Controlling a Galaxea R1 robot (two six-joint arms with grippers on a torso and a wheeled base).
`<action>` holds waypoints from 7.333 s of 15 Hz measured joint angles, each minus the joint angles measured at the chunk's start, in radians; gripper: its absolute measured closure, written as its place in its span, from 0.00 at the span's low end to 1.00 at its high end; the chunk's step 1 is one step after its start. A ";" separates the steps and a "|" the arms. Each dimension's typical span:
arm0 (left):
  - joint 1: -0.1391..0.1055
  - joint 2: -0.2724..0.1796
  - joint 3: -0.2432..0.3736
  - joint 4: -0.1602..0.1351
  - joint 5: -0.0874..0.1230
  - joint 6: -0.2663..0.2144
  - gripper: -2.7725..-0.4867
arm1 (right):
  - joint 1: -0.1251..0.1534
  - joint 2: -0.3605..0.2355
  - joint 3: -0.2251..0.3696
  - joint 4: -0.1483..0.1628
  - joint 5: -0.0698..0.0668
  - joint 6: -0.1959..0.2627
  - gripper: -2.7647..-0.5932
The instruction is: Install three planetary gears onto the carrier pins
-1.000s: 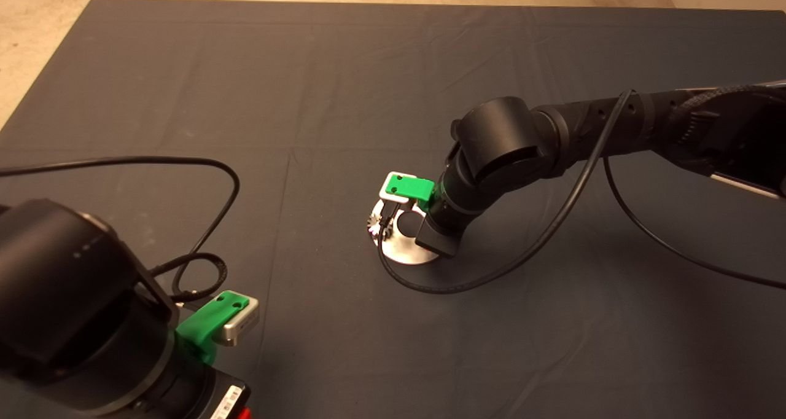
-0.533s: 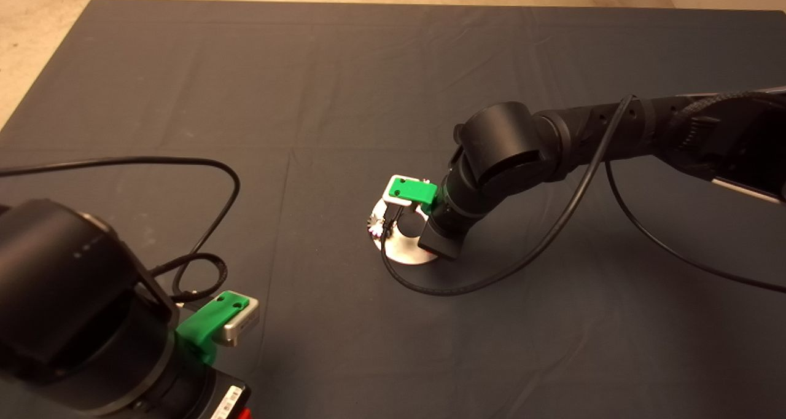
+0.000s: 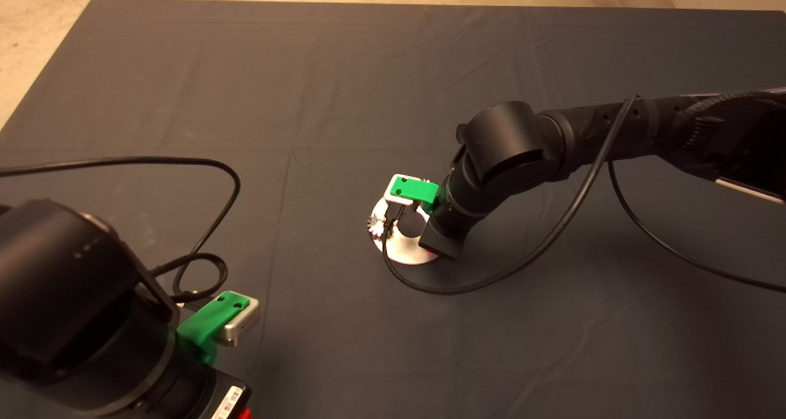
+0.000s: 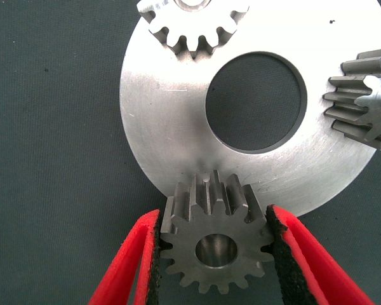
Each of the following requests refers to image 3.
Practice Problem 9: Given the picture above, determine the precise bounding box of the green left camera mount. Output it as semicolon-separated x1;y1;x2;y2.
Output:
177;291;249;364

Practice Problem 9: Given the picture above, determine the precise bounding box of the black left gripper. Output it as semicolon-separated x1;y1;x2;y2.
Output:
184;374;253;419

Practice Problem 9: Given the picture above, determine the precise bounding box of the thick braided right arm cable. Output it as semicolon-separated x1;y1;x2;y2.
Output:
672;89;786;129

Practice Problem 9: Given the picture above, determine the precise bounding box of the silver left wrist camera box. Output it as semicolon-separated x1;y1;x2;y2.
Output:
222;296;260;347

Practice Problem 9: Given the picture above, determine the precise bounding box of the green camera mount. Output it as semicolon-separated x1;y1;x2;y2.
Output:
177;291;249;364
391;176;441;214

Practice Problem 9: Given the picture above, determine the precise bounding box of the thin black right camera cable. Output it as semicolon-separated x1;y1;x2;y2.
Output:
381;93;786;296

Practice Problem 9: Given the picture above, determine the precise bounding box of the dark grey table cloth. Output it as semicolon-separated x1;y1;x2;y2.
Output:
0;0;786;419

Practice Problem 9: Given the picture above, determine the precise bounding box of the thin black left camera cable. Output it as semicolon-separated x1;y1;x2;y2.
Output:
0;156;241;302

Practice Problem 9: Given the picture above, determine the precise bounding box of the green right camera mount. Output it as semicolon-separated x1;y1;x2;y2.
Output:
391;176;441;214

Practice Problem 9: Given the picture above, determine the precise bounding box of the round metal carrier plate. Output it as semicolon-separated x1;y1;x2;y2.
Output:
370;197;440;265

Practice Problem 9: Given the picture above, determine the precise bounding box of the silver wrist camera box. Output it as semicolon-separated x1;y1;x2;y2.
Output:
222;296;260;347
384;173;423;208

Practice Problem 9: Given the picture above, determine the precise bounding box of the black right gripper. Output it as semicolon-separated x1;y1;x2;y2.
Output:
419;217;466;260

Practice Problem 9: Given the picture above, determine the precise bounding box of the thin black camera cable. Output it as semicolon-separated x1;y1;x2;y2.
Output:
0;156;241;302
381;93;786;296

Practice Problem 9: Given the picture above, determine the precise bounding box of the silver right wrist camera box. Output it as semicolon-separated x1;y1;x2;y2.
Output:
384;173;423;208

